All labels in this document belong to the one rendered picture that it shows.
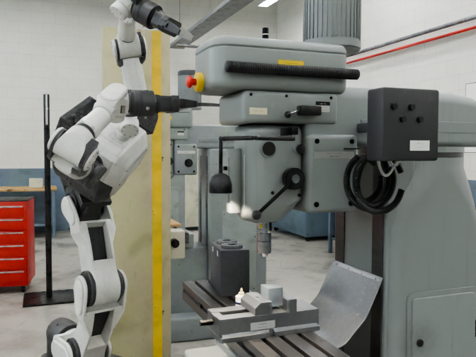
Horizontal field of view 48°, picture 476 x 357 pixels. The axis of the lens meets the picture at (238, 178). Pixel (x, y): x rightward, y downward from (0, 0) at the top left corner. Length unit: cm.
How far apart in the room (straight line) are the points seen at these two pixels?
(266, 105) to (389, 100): 37
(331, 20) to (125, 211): 202
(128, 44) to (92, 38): 871
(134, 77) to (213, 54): 63
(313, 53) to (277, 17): 1032
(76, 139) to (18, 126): 905
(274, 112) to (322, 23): 37
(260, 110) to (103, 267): 95
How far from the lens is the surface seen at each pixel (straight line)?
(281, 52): 169
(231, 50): 162
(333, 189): 176
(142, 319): 357
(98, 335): 241
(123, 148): 199
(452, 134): 207
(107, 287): 218
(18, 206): 611
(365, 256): 195
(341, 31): 184
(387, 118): 157
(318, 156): 173
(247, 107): 163
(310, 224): 912
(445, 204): 195
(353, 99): 182
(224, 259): 214
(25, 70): 1073
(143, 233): 345
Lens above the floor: 154
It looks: 3 degrees down
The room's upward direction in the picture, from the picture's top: straight up
